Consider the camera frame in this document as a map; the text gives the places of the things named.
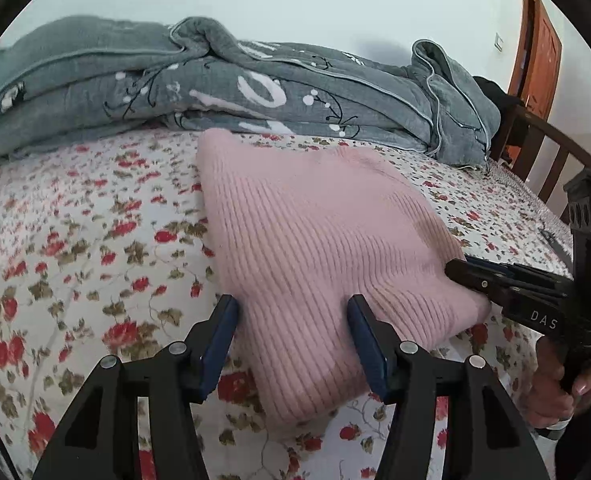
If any person's right hand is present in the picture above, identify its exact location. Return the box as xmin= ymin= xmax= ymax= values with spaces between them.
xmin=523 ymin=336 xmax=591 ymax=428

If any black smartphone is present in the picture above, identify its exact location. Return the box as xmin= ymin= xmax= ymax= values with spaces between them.
xmin=538 ymin=229 xmax=573 ymax=271

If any dark wooden bed frame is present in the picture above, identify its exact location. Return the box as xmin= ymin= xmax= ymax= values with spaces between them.
xmin=491 ymin=104 xmax=591 ymax=203

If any orange wooden door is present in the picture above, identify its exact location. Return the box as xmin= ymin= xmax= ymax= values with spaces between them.
xmin=506 ymin=0 xmax=565 ymax=122

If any white wall switch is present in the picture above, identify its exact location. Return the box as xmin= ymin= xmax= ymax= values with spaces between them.
xmin=494 ymin=34 xmax=504 ymax=52

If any pink knitted sweater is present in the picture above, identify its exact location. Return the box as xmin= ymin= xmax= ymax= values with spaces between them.
xmin=196 ymin=129 xmax=489 ymax=427

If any floral red white bedsheet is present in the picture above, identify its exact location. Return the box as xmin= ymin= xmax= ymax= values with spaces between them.
xmin=0 ymin=130 xmax=571 ymax=479

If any black garment on headboard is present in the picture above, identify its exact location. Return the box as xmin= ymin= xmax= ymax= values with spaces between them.
xmin=473 ymin=76 xmax=524 ymax=120

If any grey floral quilt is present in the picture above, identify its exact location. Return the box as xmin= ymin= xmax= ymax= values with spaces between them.
xmin=0 ymin=15 xmax=501 ymax=167

